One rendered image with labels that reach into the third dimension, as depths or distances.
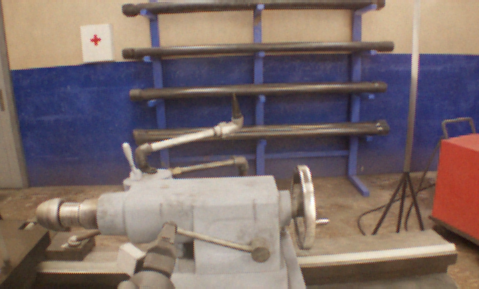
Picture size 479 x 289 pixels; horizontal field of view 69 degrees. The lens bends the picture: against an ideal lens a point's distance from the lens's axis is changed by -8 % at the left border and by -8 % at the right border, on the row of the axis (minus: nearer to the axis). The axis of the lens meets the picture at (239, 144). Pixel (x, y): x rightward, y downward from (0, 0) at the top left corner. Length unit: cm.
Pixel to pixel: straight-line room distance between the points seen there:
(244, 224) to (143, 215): 24
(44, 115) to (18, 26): 98
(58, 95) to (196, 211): 354
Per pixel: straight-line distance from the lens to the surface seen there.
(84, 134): 430
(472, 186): 293
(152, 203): 91
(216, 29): 389
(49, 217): 105
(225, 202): 89
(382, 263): 129
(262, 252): 88
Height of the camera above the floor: 152
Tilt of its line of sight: 16 degrees down
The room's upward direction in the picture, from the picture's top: 2 degrees counter-clockwise
